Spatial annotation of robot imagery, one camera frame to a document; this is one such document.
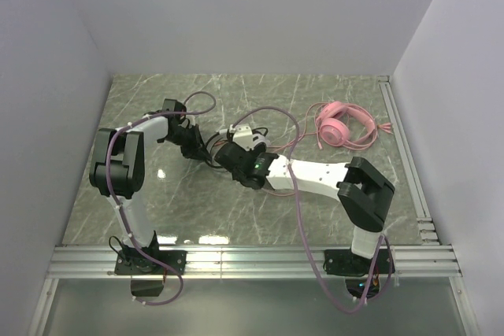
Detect white and black headphones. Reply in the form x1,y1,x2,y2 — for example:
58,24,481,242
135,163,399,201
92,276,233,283
202,127,271,168

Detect black headphone cable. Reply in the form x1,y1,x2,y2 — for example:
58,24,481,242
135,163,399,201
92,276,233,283
202,127,271,170

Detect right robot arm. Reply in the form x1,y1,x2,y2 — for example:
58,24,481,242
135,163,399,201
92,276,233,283
215,142,395,260

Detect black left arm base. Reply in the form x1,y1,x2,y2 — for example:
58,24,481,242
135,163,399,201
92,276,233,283
108,234,187,300

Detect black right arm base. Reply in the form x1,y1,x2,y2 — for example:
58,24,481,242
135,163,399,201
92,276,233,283
323,249,395,300

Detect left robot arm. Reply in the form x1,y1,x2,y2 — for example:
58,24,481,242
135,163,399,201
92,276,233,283
89,99,209,264

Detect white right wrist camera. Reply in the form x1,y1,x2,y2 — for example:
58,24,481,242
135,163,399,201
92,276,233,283
228,124,260,151

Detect aluminium front rail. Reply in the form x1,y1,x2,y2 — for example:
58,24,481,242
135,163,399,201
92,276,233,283
46,245,461,279

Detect aluminium rail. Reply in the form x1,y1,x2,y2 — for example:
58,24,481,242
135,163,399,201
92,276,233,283
46,245,461,279
378,76,440,245

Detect aluminium right side rail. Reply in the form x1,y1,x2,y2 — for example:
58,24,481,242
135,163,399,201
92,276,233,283
378,76,440,245

